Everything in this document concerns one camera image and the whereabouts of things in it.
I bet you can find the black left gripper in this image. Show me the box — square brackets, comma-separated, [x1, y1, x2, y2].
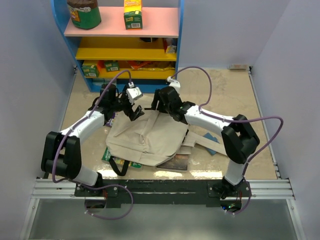
[111, 85, 144, 121]

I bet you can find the cream canvas backpack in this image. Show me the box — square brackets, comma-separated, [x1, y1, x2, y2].
[105, 109, 227, 177]

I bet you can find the blue notebook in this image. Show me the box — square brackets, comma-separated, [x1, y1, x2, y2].
[202, 132, 221, 156]

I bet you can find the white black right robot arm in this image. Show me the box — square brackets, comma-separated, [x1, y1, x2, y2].
[151, 86, 260, 197]

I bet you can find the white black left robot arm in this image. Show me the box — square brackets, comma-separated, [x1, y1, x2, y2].
[41, 82, 144, 196]

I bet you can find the orange snack bag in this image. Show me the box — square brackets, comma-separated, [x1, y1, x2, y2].
[127, 60, 176, 72]

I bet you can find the purple treehouse book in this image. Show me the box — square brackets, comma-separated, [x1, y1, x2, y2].
[105, 112, 118, 128]

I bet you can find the green orange box right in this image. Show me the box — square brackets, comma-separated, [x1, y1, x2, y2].
[104, 60, 120, 72]

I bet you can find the green orange box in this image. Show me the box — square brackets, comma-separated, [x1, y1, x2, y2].
[81, 64, 100, 78]
[104, 60, 120, 72]

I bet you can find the green orange box left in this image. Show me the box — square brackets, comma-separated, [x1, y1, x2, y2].
[81, 64, 100, 78]

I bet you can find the blue yellow pink shelf unit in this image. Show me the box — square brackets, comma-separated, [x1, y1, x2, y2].
[50, 0, 184, 93]

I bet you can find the small carton on shelf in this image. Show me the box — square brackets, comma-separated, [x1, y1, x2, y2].
[163, 38, 178, 54]

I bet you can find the green colourful book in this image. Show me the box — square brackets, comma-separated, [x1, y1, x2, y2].
[100, 146, 143, 170]

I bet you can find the dark tale of two cities book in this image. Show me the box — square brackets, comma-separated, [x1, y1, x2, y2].
[156, 154, 189, 172]

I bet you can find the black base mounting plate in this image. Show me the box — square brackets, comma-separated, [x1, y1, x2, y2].
[74, 179, 252, 210]

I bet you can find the yellow green sponge box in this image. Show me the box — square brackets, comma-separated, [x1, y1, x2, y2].
[123, 0, 143, 30]

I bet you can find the brown green canister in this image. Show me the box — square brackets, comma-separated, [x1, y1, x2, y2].
[66, 0, 102, 30]

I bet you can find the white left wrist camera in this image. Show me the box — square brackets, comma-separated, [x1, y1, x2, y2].
[126, 87, 143, 105]

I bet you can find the white label on wall base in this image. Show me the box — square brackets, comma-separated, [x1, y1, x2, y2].
[227, 63, 250, 71]

